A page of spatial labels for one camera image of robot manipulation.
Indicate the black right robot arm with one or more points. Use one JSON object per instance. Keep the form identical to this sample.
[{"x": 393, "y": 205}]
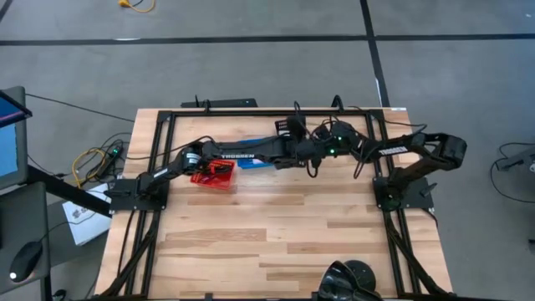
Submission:
[{"x": 393, "y": 151}]

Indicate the black bar device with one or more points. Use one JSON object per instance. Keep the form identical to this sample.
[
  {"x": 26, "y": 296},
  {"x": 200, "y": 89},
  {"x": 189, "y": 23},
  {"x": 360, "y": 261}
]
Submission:
[{"x": 225, "y": 103}]

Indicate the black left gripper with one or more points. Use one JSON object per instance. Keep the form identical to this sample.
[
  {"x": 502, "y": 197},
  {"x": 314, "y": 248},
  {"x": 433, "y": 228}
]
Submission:
[{"x": 303, "y": 152}]

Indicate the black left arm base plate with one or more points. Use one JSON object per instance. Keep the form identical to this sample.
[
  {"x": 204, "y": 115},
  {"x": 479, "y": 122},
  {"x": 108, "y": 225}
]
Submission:
[{"x": 125, "y": 200}]

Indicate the computer monitor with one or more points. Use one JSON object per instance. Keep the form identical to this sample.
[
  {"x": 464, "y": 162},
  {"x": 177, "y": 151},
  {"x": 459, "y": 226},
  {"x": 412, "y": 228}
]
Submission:
[{"x": 10, "y": 146}]

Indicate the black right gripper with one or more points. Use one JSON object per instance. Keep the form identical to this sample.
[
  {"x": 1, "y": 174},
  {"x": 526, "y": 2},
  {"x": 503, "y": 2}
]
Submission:
[{"x": 340, "y": 142}]

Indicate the black computer mouse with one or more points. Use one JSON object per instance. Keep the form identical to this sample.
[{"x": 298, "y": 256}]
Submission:
[{"x": 25, "y": 261}]

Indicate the black aluminium table frame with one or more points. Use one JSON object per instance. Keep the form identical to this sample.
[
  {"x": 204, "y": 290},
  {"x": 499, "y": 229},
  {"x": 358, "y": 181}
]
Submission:
[{"x": 234, "y": 113}]

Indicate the blue plastic basket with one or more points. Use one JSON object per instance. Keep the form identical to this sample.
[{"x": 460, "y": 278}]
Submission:
[{"x": 255, "y": 164}]

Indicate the dark grey desk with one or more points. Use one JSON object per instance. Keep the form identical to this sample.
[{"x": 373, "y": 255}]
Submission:
[{"x": 16, "y": 217}]

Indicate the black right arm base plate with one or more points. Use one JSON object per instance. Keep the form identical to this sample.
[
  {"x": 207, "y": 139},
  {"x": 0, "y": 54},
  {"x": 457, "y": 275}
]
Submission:
[{"x": 418, "y": 196}]

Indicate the white cardboard box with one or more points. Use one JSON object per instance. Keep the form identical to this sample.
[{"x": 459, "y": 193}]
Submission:
[{"x": 85, "y": 226}]

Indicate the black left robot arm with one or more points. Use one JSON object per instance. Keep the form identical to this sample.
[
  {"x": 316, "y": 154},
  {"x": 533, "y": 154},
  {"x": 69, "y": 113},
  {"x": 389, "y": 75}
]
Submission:
[{"x": 251, "y": 150}]

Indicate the black plastic basket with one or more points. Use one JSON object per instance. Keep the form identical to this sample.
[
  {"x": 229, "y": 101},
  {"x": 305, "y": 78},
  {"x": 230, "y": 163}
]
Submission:
[{"x": 282, "y": 127}]

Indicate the red plastic basket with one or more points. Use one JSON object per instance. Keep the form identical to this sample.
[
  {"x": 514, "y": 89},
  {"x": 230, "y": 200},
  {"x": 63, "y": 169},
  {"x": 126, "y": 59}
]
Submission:
[{"x": 213, "y": 180}]

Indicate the black power strip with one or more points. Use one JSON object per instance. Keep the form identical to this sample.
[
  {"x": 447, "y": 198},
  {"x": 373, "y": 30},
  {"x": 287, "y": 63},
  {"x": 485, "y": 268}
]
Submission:
[{"x": 112, "y": 158}]

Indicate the black table-level camera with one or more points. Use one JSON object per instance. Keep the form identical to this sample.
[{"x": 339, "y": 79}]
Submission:
[{"x": 347, "y": 280}]

